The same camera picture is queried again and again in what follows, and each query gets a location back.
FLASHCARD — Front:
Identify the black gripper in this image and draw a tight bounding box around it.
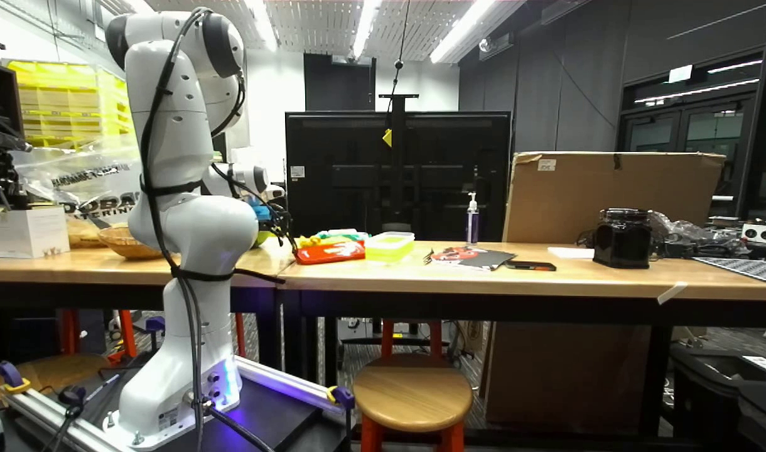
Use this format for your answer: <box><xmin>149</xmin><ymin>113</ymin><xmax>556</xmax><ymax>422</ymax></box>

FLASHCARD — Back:
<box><xmin>264</xmin><ymin>209</ymin><xmax>293</xmax><ymax>246</ymax></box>

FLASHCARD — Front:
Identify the orange-red plastic container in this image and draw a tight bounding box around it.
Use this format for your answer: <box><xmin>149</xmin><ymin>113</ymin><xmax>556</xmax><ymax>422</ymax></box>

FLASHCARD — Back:
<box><xmin>292</xmin><ymin>236</ymin><xmax>369</xmax><ymax>265</ymax></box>

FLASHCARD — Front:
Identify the green snack bag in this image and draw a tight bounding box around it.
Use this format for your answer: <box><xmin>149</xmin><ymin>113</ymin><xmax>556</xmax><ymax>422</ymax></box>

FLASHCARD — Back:
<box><xmin>308</xmin><ymin>226</ymin><xmax>372</xmax><ymax>249</ymax></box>

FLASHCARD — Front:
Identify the translucent yellow plastic container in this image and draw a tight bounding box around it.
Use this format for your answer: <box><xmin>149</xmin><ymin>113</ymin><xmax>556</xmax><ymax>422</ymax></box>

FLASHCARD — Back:
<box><xmin>362</xmin><ymin>230</ymin><xmax>418</xmax><ymax>264</ymax></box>

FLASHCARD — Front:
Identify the large black monitor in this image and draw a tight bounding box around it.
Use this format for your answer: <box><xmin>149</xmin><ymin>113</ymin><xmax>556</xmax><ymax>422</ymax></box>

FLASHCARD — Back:
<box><xmin>283</xmin><ymin>107</ymin><xmax>516</xmax><ymax>241</ymax></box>

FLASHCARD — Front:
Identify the wicker basket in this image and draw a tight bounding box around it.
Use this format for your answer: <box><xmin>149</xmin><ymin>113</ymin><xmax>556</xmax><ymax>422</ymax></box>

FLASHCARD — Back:
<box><xmin>92</xmin><ymin>221</ymin><xmax>164</xmax><ymax>264</ymax></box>

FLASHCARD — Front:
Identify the black monitor stand pole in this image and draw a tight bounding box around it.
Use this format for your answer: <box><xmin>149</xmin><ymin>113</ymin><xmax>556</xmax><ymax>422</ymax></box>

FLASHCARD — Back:
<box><xmin>378</xmin><ymin>91</ymin><xmax>421</xmax><ymax>115</ymax></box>

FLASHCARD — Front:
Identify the clear spray bottle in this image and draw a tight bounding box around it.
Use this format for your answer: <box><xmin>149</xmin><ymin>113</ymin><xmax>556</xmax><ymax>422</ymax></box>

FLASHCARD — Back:
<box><xmin>465</xmin><ymin>187</ymin><xmax>482</xmax><ymax>251</ymax></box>

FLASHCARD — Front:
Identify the clear plastic bag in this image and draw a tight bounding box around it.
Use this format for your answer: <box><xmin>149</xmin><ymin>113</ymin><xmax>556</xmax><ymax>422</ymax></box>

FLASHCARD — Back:
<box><xmin>10</xmin><ymin>147</ymin><xmax>145</xmax><ymax>230</ymax></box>

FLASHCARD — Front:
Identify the dark grey notebook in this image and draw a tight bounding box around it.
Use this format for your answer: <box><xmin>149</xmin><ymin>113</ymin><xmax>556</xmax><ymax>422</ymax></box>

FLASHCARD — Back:
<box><xmin>457</xmin><ymin>249</ymin><xmax>519</xmax><ymax>274</ymax></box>

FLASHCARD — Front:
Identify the round wooden stool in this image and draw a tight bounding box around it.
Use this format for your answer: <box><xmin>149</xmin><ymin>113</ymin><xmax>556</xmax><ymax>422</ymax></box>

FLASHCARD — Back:
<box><xmin>350</xmin><ymin>361</ymin><xmax>474</xmax><ymax>452</ymax></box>

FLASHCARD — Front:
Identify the white cardboard box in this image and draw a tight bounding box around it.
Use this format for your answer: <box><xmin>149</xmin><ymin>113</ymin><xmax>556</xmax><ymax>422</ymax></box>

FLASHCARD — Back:
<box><xmin>0</xmin><ymin>204</ymin><xmax>72</xmax><ymax>264</ymax></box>

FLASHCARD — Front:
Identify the white paper sheet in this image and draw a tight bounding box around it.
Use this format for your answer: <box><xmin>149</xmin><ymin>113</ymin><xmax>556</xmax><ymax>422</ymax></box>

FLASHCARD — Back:
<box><xmin>546</xmin><ymin>243</ymin><xmax>599</xmax><ymax>264</ymax></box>

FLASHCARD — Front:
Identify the brown cardboard box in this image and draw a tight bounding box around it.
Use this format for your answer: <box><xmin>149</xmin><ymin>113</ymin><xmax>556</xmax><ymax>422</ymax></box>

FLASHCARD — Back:
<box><xmin>482</xmin><ymin>318</ymin><xmax>654</xmax><ymax>435</ymax></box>

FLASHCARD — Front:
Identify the large cardboard sheet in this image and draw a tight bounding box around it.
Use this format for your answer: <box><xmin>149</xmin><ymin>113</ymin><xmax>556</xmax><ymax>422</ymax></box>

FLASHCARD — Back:
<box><xmin>501</xmin><ymin>147</ymin><xmax>728</xmax><ymax>249</ymax></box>

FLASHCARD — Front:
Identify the black box device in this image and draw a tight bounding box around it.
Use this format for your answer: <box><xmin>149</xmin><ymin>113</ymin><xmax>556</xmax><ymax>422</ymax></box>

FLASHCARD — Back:
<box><xmin>591</xmin><ymin>204</ymin><xmax>656</xmax><ymax>271</ymax></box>

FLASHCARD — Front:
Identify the crumpled clear plastic wrap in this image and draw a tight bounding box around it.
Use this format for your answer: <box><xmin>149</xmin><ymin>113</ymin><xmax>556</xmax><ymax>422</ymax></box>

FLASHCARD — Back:
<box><xmin>645</xmin><ymin>205</ymin><xmax>749</xmax><ymax>258</ymax></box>

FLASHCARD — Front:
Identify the black storage bin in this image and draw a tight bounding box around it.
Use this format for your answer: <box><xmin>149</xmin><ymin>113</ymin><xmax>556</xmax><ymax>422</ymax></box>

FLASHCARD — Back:
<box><xmin>671</xmin><ymin>344</ymin><xmax>766</xmax><ymax>452</ymax></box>

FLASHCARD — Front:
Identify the white electronic device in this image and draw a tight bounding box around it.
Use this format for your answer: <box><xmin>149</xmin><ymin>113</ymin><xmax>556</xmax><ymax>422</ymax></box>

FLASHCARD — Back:
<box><xmin>738</xmin><ymin>216</ymin><xmax>766</xmax><ymax>251</ymax></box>

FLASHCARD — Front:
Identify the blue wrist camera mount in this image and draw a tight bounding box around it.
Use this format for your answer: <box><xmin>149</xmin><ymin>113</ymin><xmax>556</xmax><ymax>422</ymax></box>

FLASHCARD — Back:
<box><xmin>248</xmin><ymin>200</ymin><xmax>276</xmax><ymax>229</ymax></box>

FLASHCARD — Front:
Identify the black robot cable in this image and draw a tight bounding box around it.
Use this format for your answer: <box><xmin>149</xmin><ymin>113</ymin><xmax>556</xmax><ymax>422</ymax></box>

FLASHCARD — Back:
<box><xmin>136</xmin><ymin>8</ymin><xmax>251</xmax><ymax>452</ymax></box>

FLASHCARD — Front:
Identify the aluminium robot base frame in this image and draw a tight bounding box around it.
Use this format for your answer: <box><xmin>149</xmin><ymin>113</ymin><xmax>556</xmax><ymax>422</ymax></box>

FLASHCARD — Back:
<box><xmin>0</xmin><ymin>353</ymin><xmax>356</xmax><ymax>452</ymax></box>

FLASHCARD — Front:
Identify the yellow wall poster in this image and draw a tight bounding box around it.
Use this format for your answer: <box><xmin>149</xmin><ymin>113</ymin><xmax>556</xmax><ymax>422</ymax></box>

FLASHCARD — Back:
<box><xmin>5</xmin><ymin>58</ymin><xmax>139</xmax><ymax>153</ymax></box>

